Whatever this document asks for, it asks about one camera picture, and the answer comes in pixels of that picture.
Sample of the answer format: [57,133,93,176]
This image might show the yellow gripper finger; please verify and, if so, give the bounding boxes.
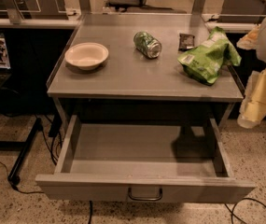
[237,68,266,129]
[236,24,260,50]

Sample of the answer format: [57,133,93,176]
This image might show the green chip bag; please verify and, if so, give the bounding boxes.
[177,27,242,86]

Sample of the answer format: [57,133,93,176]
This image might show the green soda can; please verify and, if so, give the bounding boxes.
[133,31,161,59]

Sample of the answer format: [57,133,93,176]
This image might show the grey open top drawer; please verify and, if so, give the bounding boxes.
[36,117,255,203]

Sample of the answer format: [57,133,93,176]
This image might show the small dark snack packet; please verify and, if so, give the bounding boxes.
[178,34,195,51]

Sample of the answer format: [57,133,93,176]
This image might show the grey metal table cabinet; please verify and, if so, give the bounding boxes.
[48,13,243,117]

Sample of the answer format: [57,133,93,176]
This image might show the white bowl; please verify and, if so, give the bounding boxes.
[64,42,109,71]

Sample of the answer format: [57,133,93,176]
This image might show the left background workbench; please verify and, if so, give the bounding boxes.
[0,0,91,29]

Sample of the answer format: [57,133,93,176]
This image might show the black desk leg base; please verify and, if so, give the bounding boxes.
[0,118,42,188]

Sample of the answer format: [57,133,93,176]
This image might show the black floor cable right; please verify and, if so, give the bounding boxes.
[224,197,266,224]

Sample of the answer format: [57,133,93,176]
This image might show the metal drawer handle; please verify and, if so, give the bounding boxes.
[128,188,163,202]

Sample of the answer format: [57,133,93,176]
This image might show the black cable under drawer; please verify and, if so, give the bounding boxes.
[87,200,94,224]

